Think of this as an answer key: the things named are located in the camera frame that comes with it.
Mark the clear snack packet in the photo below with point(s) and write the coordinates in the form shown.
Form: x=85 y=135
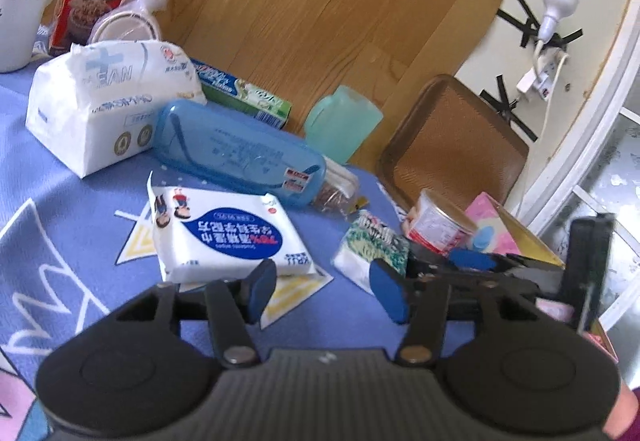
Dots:
x=337 y=191

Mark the green blue toothpaste box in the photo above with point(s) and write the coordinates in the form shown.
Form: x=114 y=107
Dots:
x=240 y=88

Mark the person's right hand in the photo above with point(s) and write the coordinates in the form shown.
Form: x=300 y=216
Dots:
x=625 y=413

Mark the white blue wet wipes pack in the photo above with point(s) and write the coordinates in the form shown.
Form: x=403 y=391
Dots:
x=220 y=233

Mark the gold cardboard box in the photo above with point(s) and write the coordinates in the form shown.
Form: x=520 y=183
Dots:
x=532 y=241

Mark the white window frame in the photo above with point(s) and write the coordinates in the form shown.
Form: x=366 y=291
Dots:
x=595 y=121

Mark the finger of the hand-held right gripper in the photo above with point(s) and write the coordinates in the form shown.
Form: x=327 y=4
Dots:
x=450 y=277
x=472 y=260

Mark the white enamel mug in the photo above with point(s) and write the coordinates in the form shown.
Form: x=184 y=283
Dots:
x=17 y=28

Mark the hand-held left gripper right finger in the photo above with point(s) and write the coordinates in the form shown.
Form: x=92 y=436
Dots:
x=388 y=295

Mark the brown plastic tray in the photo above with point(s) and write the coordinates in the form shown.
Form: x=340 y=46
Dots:
x=452 y=146

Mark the blue plastic case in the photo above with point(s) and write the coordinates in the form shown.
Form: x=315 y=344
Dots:
x=235 y=151

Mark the small green printed tissue pack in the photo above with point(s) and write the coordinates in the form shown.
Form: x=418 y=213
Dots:
x=367 y=238

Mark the red label tin can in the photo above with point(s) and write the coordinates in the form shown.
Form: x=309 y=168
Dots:
x=440 y=223

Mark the white power strip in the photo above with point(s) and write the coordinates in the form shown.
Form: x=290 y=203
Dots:
x=542 y=73

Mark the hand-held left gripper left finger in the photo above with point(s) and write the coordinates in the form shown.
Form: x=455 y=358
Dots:
x=261 y=292

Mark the blue printed tablecloth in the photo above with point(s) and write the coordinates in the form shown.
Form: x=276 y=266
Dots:
x=65 y=241

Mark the bagged paper bowls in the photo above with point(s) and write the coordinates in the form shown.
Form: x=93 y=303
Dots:
x=132 y=16

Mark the pink tissue box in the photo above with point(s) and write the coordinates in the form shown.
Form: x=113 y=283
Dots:
x=492 y=221

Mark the large white tissue pack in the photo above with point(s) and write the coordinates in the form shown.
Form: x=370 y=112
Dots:
x=107 y=101

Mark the green plastic cup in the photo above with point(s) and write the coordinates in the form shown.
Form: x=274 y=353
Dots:
x=342 y=121

